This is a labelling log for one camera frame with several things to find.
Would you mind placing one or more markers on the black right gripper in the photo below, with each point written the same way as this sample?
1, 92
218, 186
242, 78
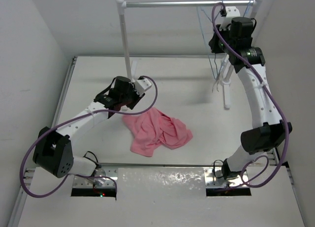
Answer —
214, 47

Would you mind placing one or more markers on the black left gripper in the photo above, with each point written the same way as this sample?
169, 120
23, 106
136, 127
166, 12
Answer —
131, 87

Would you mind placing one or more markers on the blue wire hanger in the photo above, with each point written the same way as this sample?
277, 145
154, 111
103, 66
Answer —
212, 57

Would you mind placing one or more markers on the pink t shirt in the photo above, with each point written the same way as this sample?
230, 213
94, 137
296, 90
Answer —
153, 129

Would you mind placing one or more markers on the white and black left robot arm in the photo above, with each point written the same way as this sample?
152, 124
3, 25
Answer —
54, 151

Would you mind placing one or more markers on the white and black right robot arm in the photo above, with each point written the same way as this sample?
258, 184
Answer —
268, 128

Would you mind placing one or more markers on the white clothes rack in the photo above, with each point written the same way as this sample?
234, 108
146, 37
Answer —
178, 32

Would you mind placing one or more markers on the white front cover panel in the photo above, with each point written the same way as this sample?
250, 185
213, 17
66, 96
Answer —
166, 197

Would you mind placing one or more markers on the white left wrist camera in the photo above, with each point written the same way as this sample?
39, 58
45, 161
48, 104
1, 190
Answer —
142, 84

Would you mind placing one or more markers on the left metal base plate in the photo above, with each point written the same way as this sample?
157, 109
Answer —
102, 178

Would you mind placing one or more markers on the metal base plate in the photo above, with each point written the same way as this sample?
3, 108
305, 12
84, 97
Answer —
214, 180
102, 178

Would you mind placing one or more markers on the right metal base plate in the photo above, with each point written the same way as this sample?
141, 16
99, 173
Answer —
214, 180

